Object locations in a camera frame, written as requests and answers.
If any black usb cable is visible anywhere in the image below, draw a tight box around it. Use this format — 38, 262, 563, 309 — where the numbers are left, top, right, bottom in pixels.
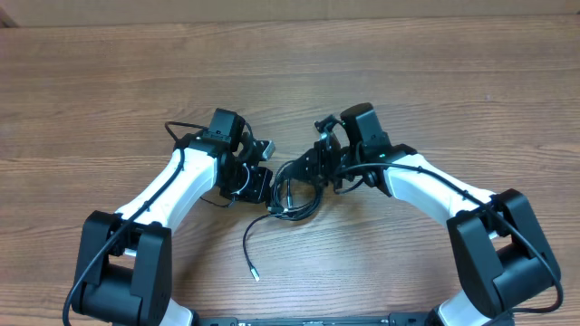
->
242, 158, 325, 283

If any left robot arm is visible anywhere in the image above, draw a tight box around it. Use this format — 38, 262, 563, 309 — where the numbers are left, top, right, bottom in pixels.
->
62, 109, 275, 325

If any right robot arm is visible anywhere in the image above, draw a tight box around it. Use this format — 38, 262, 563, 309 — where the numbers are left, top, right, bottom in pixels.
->
286, 102, 564, 325

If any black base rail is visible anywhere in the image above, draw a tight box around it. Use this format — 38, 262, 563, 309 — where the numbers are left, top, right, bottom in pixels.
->
192, 312, 441, 326

